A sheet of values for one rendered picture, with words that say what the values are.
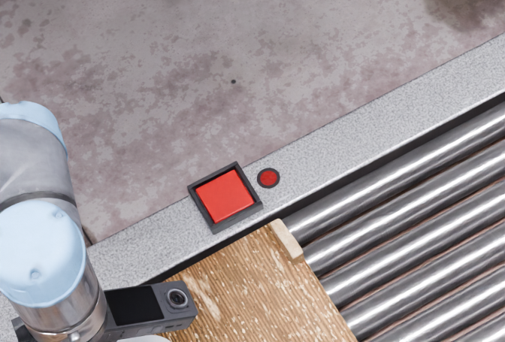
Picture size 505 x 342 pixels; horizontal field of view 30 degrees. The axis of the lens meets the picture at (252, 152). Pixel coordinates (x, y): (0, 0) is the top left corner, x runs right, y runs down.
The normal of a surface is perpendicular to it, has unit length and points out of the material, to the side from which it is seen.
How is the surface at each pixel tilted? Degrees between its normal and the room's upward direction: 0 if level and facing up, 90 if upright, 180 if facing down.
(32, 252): 4
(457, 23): 0
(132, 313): 35
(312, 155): 0
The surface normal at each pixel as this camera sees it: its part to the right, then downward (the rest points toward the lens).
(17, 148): 0.63, -0.40
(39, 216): -0.04, -0.53
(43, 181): 0.42, -0.58
